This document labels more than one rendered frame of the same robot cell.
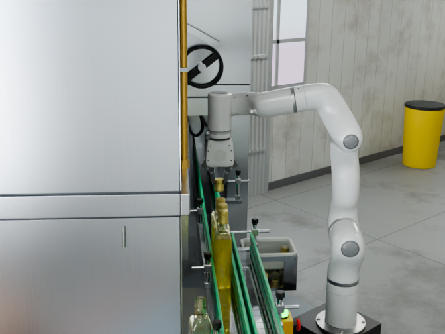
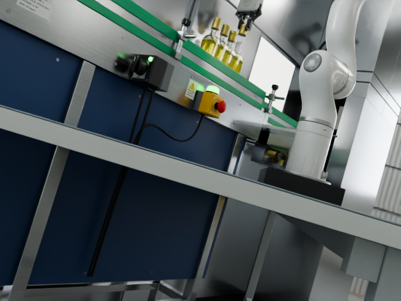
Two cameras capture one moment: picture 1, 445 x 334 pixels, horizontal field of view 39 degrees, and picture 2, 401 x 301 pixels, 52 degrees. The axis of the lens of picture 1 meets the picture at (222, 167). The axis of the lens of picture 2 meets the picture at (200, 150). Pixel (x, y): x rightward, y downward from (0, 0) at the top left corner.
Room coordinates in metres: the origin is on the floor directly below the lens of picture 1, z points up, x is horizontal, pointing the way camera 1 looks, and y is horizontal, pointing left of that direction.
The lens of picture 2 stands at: (0.95, -1.18, 0.74)
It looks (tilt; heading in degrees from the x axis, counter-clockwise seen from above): 3 degrees up; 44
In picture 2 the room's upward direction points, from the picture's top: 17 degrees clockwise
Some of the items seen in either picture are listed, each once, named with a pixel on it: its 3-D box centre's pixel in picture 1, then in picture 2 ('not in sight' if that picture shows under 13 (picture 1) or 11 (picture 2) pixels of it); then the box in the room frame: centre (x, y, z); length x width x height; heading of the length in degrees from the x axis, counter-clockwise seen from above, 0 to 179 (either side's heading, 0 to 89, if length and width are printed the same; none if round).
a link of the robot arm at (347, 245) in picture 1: (346, 254); (320, 89); (2.15, -0.46, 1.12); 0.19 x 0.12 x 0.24; 178
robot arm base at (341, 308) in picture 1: (341, 301); (308, 151); (2.18, -0.46, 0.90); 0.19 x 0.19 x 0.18
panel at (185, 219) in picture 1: (181, 174); (247, 62); (2.45, 0.17, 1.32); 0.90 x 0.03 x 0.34; 5
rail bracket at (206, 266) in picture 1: (201, 270); not in sight; (2.01, 0.07, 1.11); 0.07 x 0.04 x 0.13; 95
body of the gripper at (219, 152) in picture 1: (219, 150); (252, 1); (2.20, 0.01, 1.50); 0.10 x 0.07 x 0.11; 94
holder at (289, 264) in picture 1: (261, 265); (280, 151); (2.46, -0.17, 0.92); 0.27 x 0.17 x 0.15; 95
